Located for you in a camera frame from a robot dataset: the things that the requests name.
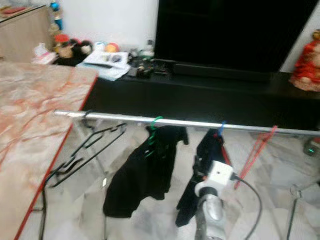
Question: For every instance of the navy jacket with red stripe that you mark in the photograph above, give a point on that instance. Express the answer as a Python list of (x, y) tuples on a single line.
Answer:
[(190, 200)]

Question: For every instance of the blue plastic hanger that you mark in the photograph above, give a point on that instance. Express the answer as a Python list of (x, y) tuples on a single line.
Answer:
[(222, 128)]

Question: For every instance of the green plastic hanger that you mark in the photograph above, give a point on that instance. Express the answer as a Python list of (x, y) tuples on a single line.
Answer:
[(155, 120)]

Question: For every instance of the red plastic hanger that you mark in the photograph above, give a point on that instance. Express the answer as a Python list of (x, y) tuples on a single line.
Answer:
[(271, 132)]

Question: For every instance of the silver metal clothes rack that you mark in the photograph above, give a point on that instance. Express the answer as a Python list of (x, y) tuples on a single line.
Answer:
[(185, 122)]

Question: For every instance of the black shirt with green print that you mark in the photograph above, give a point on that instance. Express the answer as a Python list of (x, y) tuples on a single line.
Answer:
[(142, 172)]

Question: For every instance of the black TV console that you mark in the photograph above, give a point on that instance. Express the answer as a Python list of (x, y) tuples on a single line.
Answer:
[(180, 100)]

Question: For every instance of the black soundbar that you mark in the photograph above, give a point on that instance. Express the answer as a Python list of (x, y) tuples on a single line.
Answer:
[(220, 71)]

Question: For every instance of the power strip with green light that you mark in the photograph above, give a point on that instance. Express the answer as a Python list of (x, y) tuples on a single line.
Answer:
[(311, 146)]

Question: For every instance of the black electronic device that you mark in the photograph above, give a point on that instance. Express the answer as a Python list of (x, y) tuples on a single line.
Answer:
[(142, 66)]

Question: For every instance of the clear plastic bottle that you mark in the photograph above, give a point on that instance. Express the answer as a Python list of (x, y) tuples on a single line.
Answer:
[(148, 49)]

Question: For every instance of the large black television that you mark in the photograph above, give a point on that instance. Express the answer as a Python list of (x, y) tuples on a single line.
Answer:
[(230, 35)]

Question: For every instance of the pink marble red-edged table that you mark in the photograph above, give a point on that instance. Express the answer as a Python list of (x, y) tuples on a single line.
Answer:
[(40, 140)]

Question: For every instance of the white paper stack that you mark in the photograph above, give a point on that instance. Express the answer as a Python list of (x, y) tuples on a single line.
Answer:
[(105, 60)]

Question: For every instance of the red laughing Buddha statue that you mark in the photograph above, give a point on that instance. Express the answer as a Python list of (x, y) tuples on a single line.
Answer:
[(307, 65)]

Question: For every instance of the small orange ball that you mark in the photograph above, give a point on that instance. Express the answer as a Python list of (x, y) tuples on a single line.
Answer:
[(112, 47)]

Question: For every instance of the small white ball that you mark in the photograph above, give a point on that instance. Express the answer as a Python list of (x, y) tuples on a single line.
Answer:
[(99, 46)]

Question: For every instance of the black plush toy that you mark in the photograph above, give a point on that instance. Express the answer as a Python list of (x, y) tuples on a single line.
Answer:
[(82, 48)]

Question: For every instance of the light wooden cabinet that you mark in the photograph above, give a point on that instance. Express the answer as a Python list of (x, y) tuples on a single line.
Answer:
[(22, 35)]

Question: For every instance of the white tissue pack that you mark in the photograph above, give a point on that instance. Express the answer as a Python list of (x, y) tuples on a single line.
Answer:
[(44, 54)]

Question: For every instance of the red-lidded jar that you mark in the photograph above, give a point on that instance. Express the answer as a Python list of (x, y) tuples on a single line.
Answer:
[(62, 38)]

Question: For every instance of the flat red box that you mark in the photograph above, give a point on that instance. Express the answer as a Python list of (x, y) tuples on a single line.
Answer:
[(14, 9)]

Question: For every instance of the blue ornament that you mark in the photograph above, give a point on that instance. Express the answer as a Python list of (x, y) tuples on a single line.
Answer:
[(58, 22)]

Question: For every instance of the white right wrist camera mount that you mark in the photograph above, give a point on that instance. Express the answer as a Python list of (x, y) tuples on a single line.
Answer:
[(220, 175)]

